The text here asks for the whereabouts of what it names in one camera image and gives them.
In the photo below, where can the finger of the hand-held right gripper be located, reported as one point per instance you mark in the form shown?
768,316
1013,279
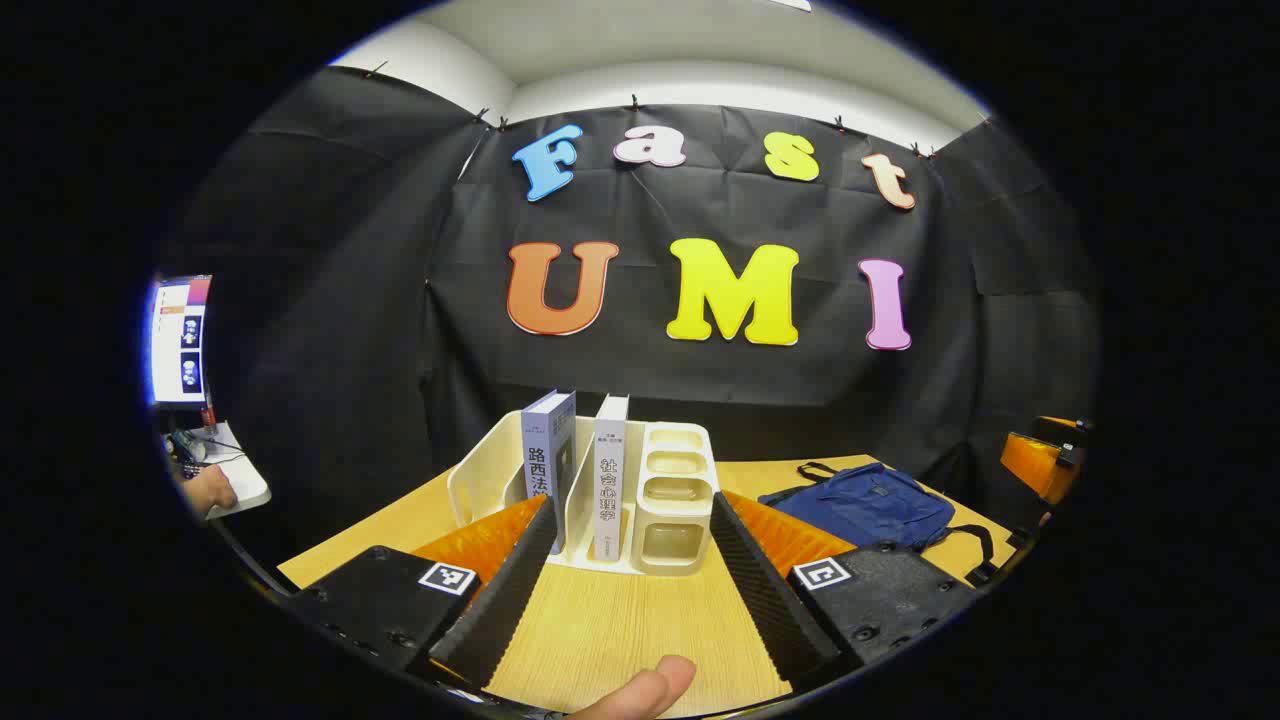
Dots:
1035,465

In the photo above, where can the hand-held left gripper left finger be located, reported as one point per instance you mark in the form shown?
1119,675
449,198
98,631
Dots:
510,600

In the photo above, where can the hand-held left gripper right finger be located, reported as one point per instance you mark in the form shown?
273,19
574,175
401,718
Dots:
760,590

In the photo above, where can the white plastic bookshelf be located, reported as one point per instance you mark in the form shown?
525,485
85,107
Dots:
675,540

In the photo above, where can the blue schoolbag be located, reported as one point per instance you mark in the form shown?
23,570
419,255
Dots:
870,505

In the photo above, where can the grey-purple cover book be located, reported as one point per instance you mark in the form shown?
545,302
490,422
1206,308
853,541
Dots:
548,450

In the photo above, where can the white cover book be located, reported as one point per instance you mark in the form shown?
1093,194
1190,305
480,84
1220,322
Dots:
610,480

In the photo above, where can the white side table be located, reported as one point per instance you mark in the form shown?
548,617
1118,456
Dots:
250,485

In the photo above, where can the small red bottle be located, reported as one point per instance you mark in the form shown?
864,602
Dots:
209,412

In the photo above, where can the computer monitor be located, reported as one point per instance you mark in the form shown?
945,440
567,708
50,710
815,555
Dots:
180,340

